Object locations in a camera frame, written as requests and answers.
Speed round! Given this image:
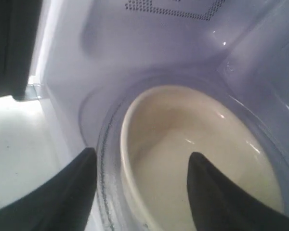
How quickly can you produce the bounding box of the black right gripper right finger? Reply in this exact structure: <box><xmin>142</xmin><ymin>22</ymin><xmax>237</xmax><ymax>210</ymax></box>
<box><xmin>187</xmin><ymin>152</ymin><xmax>289</xmax><ymax>231</ymax></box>

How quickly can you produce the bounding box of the white microwave oven body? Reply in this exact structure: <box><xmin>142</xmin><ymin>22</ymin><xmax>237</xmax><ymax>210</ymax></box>
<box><xmin>28</xmin><ymin>0</ymin><xmax>289</xmax><ymax>231</ymax></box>

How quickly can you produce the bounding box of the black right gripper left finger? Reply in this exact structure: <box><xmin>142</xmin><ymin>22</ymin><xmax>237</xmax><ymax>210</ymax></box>
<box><xmin>0</xmin><ymin>148</ymin><xmax>97</xmax><ymax>231</ymax></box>

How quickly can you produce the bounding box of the glass microwave turntable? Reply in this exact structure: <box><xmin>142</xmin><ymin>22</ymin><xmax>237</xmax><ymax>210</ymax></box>
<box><xmin>79</xmin><ymin>71</ymin><xmax>289</xmax><ymax>231</ymax></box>

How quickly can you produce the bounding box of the cream ceramic bowl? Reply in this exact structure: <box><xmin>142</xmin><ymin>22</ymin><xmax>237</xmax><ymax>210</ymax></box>
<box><xmin>120</xmin><ymin>85</ymin><xmax>284</xmax><ymax>231</ymax></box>

